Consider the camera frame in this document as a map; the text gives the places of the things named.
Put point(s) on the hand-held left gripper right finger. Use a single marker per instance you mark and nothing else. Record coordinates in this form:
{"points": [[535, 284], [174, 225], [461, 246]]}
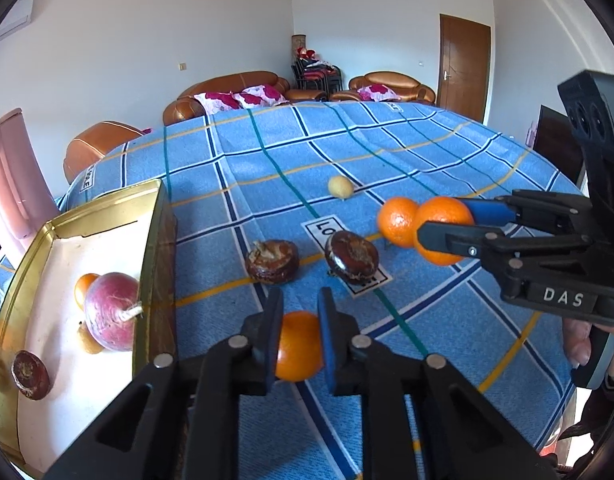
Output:
{"points": [[329, 340]]}

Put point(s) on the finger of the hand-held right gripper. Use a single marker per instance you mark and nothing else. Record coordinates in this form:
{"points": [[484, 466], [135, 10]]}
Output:
{"points": [[492, 211], [452, 240]]}

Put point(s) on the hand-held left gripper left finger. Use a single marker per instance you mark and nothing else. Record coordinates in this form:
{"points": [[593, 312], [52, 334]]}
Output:
{"points": [[274, 330]]}

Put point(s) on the orange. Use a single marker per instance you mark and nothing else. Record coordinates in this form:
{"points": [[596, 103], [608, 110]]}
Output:
{"points": [[444, 212], [299, 347], [396, 221], [84, 291]]}

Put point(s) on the brown water chestnut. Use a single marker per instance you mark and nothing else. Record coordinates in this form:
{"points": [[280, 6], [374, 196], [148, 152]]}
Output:
{"points": [[352, 257], [31, 375], [272, 265]]}

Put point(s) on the pale yellow longan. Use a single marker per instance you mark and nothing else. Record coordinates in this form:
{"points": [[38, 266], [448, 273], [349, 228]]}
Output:
{"points": [[341, 186]]}

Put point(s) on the purple-red radish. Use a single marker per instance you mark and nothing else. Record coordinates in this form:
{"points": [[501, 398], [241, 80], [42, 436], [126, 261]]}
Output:
{"points": [[109, 310]]}

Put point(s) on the brownish longan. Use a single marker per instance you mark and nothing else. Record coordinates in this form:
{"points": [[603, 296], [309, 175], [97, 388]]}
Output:
{"points": [[88, 344]]}

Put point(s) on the gold tin box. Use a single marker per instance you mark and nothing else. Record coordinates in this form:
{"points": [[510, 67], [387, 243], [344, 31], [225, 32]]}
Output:
{"points": [[52, 260]]}

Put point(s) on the person's right hand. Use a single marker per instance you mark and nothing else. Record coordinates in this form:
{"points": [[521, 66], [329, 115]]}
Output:
{"points": [[576, 342]]}

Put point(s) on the black television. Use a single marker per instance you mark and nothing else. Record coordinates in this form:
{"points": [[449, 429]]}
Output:
{"points": [[559, 145]]}

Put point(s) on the brown wooden door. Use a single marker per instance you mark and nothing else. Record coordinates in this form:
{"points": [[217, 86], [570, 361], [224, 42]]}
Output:
{"points": [[464, 67]]}

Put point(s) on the brown leather armchair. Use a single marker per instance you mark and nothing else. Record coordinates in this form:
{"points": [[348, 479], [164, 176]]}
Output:
{"points": [[97, 145], [387, 79]]}

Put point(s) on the blue checkered tablecloth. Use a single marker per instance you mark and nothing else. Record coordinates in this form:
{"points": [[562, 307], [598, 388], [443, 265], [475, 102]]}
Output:
{"points": [[287, 150]]}

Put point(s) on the stacked dark chairs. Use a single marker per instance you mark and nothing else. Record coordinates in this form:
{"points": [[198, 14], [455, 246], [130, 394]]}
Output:
{"points": [[317, 75]]}

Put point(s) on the long brown leather sofa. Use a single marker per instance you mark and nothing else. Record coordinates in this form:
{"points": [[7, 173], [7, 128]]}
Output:
{"points": [[237, 82]]}

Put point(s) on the tall floor vase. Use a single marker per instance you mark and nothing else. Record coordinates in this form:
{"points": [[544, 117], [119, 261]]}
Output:
{"points": [[298, 42]]}

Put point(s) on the pink electric kettle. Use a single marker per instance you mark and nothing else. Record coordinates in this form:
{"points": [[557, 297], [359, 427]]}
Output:
{"points": [[17, 175]]}

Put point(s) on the white air conditioner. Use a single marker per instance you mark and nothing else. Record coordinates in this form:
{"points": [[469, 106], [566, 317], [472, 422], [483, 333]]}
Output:
{"points": [[12, 20]]}

